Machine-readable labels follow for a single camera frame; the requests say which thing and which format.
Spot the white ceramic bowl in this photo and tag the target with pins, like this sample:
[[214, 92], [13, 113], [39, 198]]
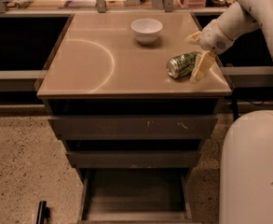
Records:
[[146, 31]]

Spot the bottom open grey drawer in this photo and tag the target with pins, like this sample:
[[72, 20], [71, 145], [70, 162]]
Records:
[[134, 196]]

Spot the grey drawer cabinet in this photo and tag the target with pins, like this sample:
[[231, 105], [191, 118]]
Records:
[[100, 69]]

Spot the middle grey drawer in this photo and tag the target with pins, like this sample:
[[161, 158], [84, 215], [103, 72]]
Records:
[[133, 159]]

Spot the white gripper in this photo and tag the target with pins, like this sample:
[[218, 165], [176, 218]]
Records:
[[212, 36]]

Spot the black object on floor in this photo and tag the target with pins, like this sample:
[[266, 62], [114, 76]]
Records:
[[43, 213]]

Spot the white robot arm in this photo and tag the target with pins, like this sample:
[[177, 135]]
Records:
[[246, 177]]

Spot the top grey drawer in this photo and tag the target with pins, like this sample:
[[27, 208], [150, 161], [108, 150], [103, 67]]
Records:
[[132, 127]]

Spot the green soda can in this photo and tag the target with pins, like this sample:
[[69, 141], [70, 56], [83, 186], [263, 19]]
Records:
[[182, 65]]

